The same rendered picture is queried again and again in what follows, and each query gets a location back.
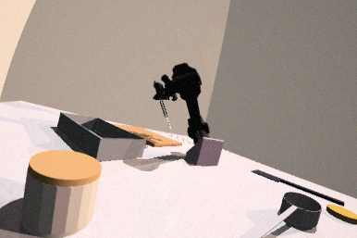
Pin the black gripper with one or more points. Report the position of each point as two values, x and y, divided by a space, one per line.
165 93

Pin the yellow flat disc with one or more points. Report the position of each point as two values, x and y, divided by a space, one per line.
342 213

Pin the grey cylindrical container with tan lid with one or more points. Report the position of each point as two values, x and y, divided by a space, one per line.
60 193

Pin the grey saucepan with long handle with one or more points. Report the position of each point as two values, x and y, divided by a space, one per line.
297 208

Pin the light wooden board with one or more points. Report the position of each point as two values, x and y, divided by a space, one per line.
153 139

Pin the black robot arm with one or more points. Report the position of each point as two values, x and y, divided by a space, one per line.
188 84

